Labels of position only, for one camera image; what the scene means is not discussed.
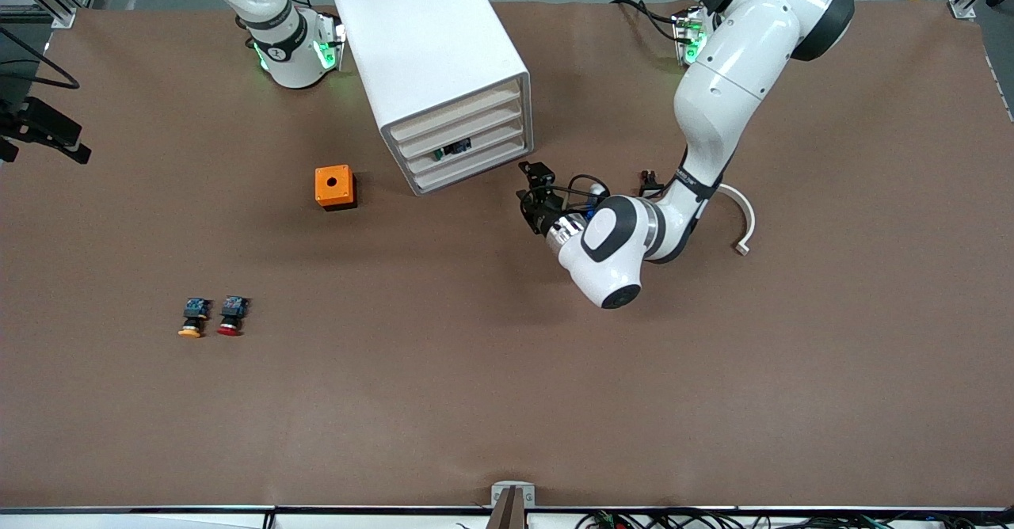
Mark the grey metal bracket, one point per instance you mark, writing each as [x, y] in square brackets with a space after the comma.
[499, 489]

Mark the brown table cover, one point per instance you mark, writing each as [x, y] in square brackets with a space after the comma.
[507, 371]

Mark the yellow push button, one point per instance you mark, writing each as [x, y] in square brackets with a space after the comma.
[194, 317]

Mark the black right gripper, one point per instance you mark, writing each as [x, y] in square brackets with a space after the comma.
[24, 119]

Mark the red push button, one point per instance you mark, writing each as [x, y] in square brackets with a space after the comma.
[231, 315]

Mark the white table edge rail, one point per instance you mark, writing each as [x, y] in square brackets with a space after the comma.
[158, 515]

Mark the white curved bracket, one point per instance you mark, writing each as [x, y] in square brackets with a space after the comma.
[747, 216]

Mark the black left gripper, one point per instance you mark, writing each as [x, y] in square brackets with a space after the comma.
[542, 214]

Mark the dark camera pole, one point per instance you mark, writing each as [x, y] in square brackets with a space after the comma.
[507, 513]

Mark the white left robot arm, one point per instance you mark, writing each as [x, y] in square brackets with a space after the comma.
[737, 62]

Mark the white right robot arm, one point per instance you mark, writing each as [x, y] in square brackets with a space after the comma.
[277, 38]

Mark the orange box with hole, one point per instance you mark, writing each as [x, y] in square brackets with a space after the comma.
[333, 187]

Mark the black switch with white face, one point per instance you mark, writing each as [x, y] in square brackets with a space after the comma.
[649, 187]

